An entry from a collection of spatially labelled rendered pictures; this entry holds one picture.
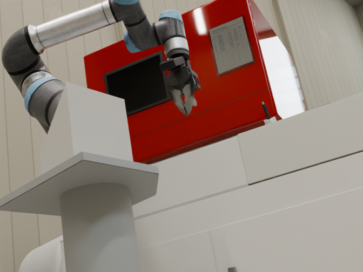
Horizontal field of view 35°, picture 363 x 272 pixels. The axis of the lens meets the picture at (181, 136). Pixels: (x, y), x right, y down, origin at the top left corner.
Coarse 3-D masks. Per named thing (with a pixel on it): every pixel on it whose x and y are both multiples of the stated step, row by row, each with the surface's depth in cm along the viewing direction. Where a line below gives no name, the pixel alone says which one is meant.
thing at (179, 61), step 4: (164, 60) 168; (168, 60) 166; (172, 60) 166; (176, 60) 168; (180, 60) 172; (184, 60) 176; (160, 64) 167; (164, 64) 167; (168, 64) 166; (172, 64) 166; (176, 64) 167; (180, 64) 171; (164, 68) 167; (168, 68) 167; (172, 68) 168
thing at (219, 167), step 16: (224, 144) 157; (176, 160) 162; (192, 160) 160; (208, 160) 158; (224, 160) 156; (240, 160) 154; (160, 176) 163; (176, 176) 161; (192, 176) 159; (208, 176) 157; (224, 176) 154; (240, 176) 152; (160, 192) 162; (176, 192) 159; (192, 192) 157; (208, 192) 155; (144, 208) 162; (160, 208) 160
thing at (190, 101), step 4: (188, 84) 172; (184, 88) 172; (188, 88) 172; (184, 92) 172; (188, 92) 171; (188, 96) 171; (192, 96) 171; (184, 100) 171; (188, 100) 170; (192, 100) 171; (188, 104) 170; (192, 104) 171; (196, 104) 175; (188, 108) 170; (188, 112) 170
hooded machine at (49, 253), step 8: (56, 240) 359; (40, 248) 371; (48, 248) 358; (56, 248) 349; (32, 256) 369; (40, 256) 360; (48, 256) 352; (56, 256) 345; (24, 264) 371; (32, 264) 363; (40, 264) 356; (48, 264) 348; (56, 264) 342
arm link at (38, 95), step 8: (40, 80) 148; (48, 80) 147; (56, 80) 149; (32, 88) 147; (40, 88) 146; (48, 88) 144; (56, 88) 143; (32, 96) 146; (40, 96) 144; (48, 96) 142; (24, 104) 150; (32, 104) 146; (40, 104) 143; (32, 112) 147; (40, 112) 143; (40, 120) 147; (48, 128) 148
